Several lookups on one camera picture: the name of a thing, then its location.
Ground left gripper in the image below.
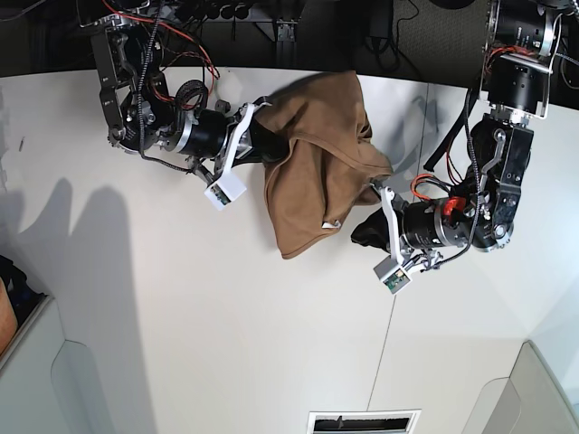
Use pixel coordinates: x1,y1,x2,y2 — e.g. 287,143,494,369
350,198,473,271

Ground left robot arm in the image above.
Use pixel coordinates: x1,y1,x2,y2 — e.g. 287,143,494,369
351,1,578,271

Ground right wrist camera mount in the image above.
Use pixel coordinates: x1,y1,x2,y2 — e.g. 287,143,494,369
192,97,271,211

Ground black power adapter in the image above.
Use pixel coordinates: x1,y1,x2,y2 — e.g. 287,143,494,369
367,0,394,39

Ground aluminium frame post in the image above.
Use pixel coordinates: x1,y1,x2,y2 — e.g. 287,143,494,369
273,19,299,69

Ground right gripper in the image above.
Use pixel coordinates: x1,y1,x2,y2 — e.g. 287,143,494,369
174,80,290,170

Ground orange fabric item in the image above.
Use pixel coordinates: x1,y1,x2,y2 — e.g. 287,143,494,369
0,281,18,354

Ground brown t-shirt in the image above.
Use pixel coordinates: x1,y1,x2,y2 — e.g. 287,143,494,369
256,71,393,259

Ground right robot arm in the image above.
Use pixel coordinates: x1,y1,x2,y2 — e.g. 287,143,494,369
77,1,290,175

